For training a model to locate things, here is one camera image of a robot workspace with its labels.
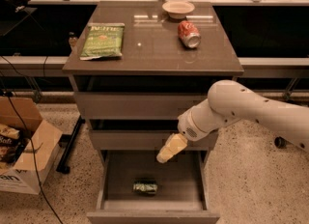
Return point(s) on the grey top drawer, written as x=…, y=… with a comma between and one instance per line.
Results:
x=140, y=97

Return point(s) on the green soda can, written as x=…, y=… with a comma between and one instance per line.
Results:
x=145, y=186

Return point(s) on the grey drawer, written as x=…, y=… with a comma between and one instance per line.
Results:
x=140, y=97
x=137, y=135
x=181, y=198

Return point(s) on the black table leg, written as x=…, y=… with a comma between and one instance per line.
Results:
x=67, y=142

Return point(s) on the grey bottom drawer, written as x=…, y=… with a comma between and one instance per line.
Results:
x=181, y=198

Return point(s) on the red soda can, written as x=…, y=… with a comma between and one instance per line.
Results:
x=189, y=34

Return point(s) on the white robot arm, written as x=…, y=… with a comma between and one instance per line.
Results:
x=228, y=102

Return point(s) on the white paper bowl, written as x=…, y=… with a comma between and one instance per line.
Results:
x=178, y=9

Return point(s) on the cardboard box with snacks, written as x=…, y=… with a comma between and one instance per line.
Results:
x=35, y=162

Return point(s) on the green chip bag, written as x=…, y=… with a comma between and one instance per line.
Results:
x=103, y=40

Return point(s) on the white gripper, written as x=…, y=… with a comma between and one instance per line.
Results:
x=190, y=126

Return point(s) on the grey drawer cabinet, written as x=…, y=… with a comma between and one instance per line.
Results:
x=151, y=47

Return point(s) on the black office chair base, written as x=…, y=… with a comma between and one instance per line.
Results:
x=280, y=143

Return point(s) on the grey middle drawer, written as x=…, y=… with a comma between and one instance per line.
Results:
x=137, y=135

